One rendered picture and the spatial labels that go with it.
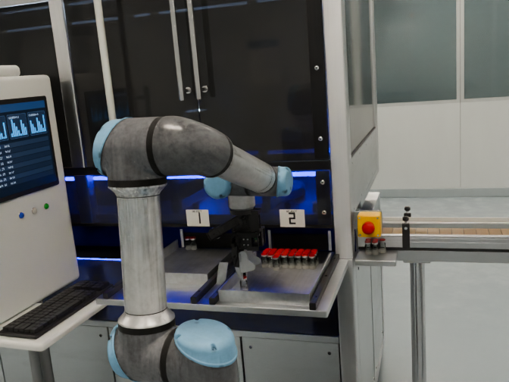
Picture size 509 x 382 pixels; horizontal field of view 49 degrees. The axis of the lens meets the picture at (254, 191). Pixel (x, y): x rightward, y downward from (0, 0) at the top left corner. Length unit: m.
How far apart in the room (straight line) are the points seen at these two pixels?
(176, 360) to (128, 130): 0.45
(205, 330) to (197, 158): 0.34
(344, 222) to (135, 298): 0.89
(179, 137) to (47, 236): 1.10
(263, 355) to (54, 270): 0.79
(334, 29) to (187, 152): 0.86
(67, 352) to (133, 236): 1.41
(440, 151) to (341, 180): 4.66
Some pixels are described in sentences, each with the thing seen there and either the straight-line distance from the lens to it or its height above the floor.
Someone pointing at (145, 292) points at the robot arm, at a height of 1.09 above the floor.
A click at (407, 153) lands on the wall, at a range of 6.43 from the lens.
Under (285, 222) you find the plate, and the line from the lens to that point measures 1.87.
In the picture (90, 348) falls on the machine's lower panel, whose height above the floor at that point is 0.48.
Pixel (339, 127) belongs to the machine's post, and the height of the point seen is 1.31.
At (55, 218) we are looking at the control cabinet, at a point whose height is 1.06.
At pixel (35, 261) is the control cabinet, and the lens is 2.02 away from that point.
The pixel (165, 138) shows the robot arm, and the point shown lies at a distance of 1.04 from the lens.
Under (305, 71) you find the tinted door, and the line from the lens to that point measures 1.80.
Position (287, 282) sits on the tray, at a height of 0.88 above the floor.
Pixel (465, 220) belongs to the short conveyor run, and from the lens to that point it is 2.02.
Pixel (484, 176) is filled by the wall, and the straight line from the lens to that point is 6.49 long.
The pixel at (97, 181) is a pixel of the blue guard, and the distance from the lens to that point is 2.13.
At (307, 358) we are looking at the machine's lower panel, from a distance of 2.05.
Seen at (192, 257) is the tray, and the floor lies 0.88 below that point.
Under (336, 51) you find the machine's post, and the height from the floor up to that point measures 1.54.
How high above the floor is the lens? 1.50
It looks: 12 degrees down
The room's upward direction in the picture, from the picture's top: 5 degrees counter-clockwise
